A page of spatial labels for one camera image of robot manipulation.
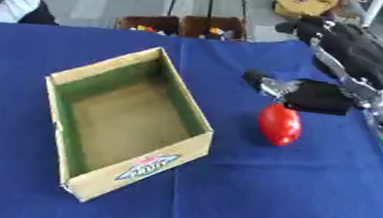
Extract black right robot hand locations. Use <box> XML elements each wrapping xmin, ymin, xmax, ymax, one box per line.
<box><xmin>239</xmin><ymin>9</ymin><xmax>383</xmax><ymax>120</ymax></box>

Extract red toy fruit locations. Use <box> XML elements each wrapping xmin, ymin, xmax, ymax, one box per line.
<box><xmin>254</xmin><ymin>100</ymin><xmax>306</xmax><ymax>149</ymax></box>

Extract brown cardboard box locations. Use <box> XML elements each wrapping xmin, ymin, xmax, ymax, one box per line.
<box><xmin>113</xmin><ymin>9</ymin><xmax>183</xmax><ymax>38</ymax></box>
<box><xmin>178</xmin><ymin>11</ymin><xmax>251</xmax><ymax>44</ymax></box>

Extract tan cardboard box green inside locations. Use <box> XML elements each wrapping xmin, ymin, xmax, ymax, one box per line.
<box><xmin>33</xmin><ymin>35</ymin><xmax>224</xmax><ymax>215</ymax></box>

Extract yellow bag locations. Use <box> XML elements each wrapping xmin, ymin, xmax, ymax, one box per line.
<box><xmin>271</xmin><ymin>0</ymin><xmax>343</xmax><ymax>24</ymax></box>

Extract black tripod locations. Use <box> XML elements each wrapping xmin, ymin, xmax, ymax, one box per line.
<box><xmin>165</xmin><ymin>0</ymin><xmax>253</xmax><ymax>25</ymax></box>

